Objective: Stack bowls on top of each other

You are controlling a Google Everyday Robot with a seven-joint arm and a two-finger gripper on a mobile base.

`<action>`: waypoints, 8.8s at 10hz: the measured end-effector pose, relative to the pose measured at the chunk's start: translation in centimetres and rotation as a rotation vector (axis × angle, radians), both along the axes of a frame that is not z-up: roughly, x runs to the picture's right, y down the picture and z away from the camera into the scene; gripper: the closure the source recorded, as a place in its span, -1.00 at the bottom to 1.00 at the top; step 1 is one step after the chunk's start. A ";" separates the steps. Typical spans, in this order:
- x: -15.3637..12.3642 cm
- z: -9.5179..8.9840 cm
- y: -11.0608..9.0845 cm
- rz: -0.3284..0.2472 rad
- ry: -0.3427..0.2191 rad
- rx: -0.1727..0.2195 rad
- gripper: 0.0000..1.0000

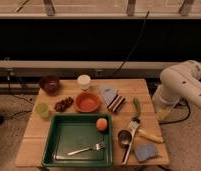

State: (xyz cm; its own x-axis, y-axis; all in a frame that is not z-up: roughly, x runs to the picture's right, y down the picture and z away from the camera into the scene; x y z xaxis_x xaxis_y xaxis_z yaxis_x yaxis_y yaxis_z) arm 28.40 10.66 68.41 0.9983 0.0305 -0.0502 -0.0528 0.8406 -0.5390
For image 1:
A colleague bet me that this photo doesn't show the orange bowl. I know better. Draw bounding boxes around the orange bowl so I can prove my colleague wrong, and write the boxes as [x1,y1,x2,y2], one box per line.
[74,92,100,113]

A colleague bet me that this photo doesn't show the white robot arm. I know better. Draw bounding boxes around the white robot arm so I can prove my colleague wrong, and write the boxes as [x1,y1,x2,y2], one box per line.
[152,60,201,121]

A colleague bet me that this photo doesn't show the white cup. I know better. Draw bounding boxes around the white cup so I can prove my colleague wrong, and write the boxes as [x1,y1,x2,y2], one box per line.
[77,74,91,90]

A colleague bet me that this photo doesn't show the orange ball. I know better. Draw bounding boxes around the orange ball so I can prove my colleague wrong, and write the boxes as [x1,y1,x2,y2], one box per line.
[96,118,108,131]

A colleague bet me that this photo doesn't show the bunch of dark grapes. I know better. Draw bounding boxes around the bunch of dark grapes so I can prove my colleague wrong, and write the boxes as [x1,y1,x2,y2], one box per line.
[54,97,74,112]

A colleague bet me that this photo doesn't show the dark maroon bowl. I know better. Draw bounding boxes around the dark maroon bowl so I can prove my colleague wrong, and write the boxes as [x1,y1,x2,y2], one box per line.
[39,75,60,95]

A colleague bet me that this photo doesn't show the metal measuring cup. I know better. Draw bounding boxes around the metal measuring cup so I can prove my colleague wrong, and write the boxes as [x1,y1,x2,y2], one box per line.
[118,130,132,165]

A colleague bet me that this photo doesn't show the green plastic tray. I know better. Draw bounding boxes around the green plastic tray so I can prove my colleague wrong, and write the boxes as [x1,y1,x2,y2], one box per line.
[42,114,113,167]

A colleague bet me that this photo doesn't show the silver fork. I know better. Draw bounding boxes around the silver fork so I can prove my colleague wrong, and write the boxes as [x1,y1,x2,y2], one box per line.
[67,142,106,156]

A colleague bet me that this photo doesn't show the small green cup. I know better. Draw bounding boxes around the small green cup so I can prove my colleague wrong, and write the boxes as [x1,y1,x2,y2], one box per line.
[35,103,50,119]

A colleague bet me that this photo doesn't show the blue sponge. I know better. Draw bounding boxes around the blue sponge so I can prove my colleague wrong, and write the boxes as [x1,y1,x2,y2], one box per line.
[134,143,158,162]

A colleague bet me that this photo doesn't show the black cable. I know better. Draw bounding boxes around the black cable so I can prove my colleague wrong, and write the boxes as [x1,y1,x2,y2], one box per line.
[111,9,151,80]

